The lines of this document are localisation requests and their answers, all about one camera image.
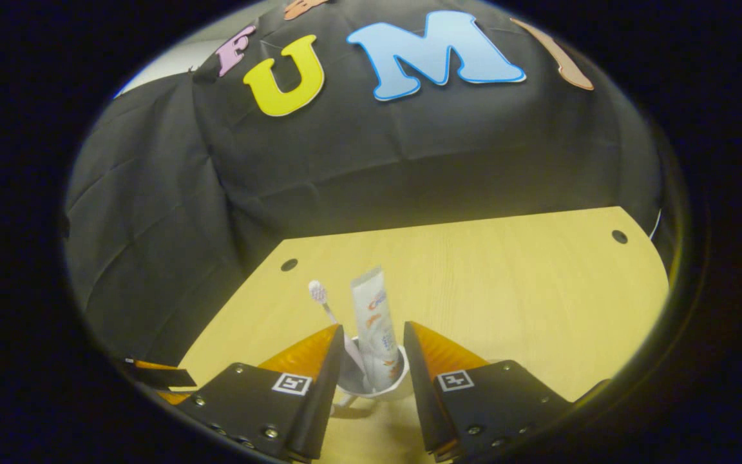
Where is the light wooden desktop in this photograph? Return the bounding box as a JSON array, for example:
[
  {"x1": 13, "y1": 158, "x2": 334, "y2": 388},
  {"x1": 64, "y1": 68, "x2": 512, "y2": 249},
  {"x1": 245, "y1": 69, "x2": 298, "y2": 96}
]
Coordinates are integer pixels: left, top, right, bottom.
[{"x1": 171, "y1": 206, "x2": 670, "y2": 464}]

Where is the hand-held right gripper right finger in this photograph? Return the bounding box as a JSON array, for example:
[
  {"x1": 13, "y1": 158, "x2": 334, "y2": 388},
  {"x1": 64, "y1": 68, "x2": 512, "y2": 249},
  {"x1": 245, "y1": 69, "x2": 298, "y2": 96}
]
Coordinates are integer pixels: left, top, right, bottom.
[{"x1": 402, "y1": 321, "x2": 611, "y2": 464}]

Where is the white cup with wooden handle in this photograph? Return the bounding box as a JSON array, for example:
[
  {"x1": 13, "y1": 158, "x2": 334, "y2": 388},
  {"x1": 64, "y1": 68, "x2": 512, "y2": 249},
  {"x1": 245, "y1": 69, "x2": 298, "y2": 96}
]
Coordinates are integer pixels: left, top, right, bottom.
[{"x1": 332, "y1": 335, "x2": 412, "y2": 410}]

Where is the black backdrop cloth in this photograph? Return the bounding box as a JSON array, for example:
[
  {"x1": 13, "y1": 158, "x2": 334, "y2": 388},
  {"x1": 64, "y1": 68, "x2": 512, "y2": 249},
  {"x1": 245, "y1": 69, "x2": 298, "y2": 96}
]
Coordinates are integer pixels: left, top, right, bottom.
[{"x1": 64, "y1": 0, "x2": 665, "y2": 368}]

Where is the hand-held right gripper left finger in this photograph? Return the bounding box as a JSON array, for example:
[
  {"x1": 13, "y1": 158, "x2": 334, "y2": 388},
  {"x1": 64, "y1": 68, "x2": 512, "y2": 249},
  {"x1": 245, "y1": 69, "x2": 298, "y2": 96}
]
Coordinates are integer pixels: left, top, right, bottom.
[{"x1": 176, "y1": 324, "x2": 346, "y2": 463}]

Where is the pale pink toothbrush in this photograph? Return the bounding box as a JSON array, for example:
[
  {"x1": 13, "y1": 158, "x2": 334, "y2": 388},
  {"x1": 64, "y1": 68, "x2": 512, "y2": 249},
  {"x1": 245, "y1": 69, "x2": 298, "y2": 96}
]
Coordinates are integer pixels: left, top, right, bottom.
[{"x1": 308, "y1": 280, "x2": 372, "y2": 394}]

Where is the white toothpaste tube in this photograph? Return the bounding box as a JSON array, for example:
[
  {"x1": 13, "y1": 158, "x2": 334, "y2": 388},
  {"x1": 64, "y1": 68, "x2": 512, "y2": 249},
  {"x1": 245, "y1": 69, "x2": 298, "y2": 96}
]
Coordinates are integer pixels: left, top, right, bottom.
[{"x1": 350, "y1": 266, "x2": 405, "y2": 392}]

